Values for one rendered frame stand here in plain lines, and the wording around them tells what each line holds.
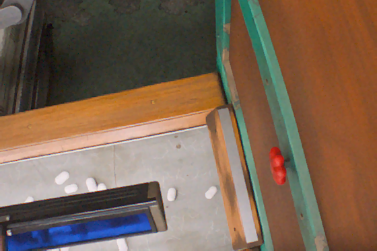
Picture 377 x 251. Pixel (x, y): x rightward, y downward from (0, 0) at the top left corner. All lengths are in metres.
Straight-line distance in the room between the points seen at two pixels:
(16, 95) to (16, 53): 0.17
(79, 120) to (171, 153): 0.23
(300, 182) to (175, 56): 1.51
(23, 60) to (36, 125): 0.65
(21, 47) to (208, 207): 1.02
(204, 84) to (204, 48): 0.91
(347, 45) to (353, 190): 0.11
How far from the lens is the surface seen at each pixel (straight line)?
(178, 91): 1.02
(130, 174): 1.00
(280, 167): 0.46
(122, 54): 1.96
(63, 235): 0.66
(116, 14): 2.07
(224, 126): 0.88
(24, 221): 0.65
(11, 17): 0.90
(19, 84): 1.65
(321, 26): 0.33
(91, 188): 0.99
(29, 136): 1.07
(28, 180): 1.07
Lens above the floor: 1.70
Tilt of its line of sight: 68 degrees down
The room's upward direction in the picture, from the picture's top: 10 degrees counter-clockwise
